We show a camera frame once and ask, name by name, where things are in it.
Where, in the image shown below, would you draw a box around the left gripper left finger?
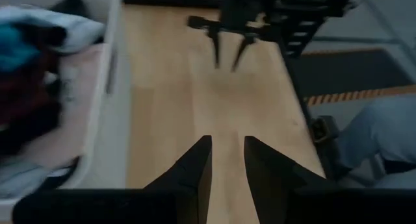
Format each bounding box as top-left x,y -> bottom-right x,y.
12,134 -> 213,224

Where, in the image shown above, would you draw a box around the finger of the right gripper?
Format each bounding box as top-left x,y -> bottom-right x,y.
230,37 -> 257,73
209,29 -> 222,70

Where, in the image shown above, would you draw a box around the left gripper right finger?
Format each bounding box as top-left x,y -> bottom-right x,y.
243,135 -> 416,224

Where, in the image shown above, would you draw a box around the white light-blue sock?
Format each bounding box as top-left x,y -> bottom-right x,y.
0,157 -> 79,199

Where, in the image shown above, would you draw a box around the pale pink labelled shirt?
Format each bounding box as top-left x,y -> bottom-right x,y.
18,44 -> 107,173

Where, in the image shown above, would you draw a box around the dark navy jacket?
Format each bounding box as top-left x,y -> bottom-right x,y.
0,100 -> 64,156

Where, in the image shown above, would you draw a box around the maroon garment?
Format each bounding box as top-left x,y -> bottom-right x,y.
0,53 -> 61,124

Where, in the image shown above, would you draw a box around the grey garment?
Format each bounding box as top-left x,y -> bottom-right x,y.
0,5 -> 107,55

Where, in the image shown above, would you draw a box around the teal knit sweater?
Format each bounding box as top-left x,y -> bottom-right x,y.
0,24 -> 42,73

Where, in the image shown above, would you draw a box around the black box white labels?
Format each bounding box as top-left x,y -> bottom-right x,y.
283,18 -> 315,58

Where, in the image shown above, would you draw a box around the white plastic laundry basket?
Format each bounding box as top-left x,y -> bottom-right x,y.
0,0 -> 131,215

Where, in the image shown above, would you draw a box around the person's leg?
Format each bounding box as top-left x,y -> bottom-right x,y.
336,94 -> 416,190

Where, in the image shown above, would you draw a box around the black floor mat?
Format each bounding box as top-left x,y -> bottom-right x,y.
287,47 -> 416,107

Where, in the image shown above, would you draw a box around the small table-edge camera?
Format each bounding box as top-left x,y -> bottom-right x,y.
307,114 -> 341,144

